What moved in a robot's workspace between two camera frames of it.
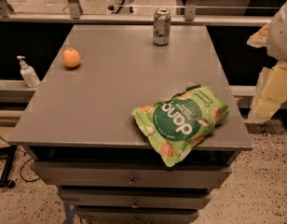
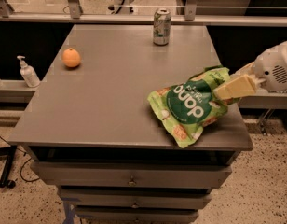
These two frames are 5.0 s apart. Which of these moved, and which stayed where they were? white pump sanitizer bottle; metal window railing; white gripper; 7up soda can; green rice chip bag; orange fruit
Moved: white gripper; green rice chip bag
Stayed: orange fruit; white pump sanitizer bottle; metal window railing; 7up soda can
